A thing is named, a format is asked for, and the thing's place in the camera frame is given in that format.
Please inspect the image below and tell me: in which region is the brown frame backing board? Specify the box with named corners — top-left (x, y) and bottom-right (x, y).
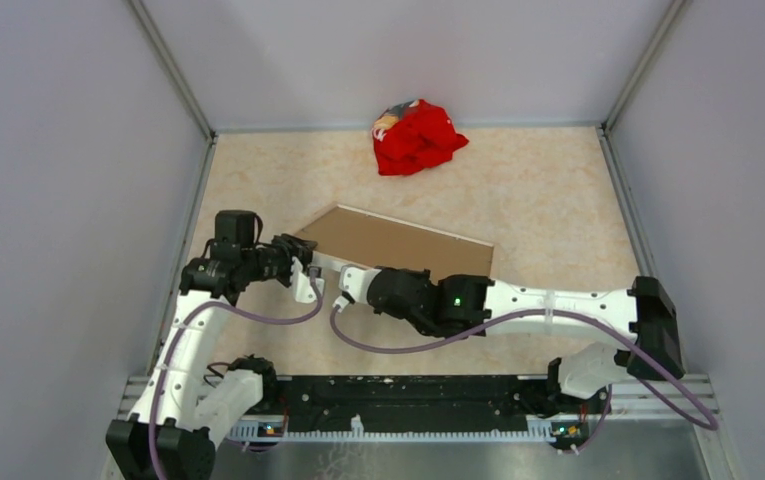
top-left (295, 206), bottom-right (495, 280)

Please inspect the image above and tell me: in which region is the light wooden picture frame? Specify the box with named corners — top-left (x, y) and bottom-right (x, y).
top-left (292, 202), bottom-right (496, 280)

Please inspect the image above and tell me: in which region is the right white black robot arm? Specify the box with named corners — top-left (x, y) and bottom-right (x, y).
top-left (357, 267), bottom-right (685, 412)

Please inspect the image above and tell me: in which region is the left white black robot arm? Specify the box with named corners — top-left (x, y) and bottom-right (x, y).
top-left (105, 210), bottom-right (324, 479)

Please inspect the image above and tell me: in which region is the crumpled red cloth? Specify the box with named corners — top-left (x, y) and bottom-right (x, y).
top-left (370, 99), bottom-right (470, 176)

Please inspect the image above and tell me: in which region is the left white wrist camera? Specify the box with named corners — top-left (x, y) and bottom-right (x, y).
top-left (290, 257), bottom-right (325, 304)

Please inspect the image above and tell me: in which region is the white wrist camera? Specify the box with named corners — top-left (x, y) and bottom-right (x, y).
top-left (290, 257), bottom-right (325, 304)
top-left (333, 265), bottom-right (379, 313)

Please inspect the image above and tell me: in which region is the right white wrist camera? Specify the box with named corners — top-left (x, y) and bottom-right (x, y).
top-left (333, 265), bottom-right (379, 313)

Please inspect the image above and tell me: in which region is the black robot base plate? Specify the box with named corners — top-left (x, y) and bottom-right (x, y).
top-left (247, 375), bottom-right (606, 434)

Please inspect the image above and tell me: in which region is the aluminium rail with cable duct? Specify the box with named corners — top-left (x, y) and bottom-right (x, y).
top-left (113, 375), bottom-right (727, 479)

